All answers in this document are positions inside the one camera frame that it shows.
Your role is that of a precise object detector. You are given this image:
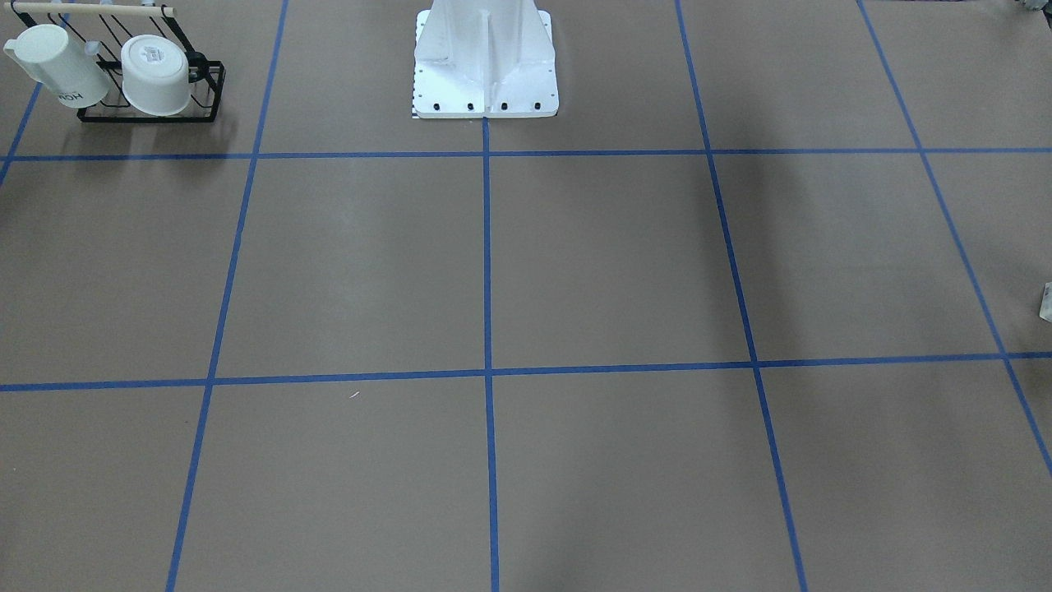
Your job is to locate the blue Pascual milk carton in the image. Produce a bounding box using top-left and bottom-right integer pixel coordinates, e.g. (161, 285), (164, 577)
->
(1038, 282), (1052, 323)

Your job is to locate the white cup bottom on rack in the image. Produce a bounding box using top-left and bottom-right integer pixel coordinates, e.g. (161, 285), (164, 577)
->
(119, 35), (191, 117)

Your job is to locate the white HOME mug on rack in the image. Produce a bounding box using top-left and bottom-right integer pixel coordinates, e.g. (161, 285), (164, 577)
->
(3, 24), (112, 109)

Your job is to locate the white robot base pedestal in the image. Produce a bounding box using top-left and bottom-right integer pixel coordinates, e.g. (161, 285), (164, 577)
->
(411, 1), (560, 119)

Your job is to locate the black wire cup rack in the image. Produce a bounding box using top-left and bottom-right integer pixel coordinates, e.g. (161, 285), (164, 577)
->
(2, 1), (226, 123)

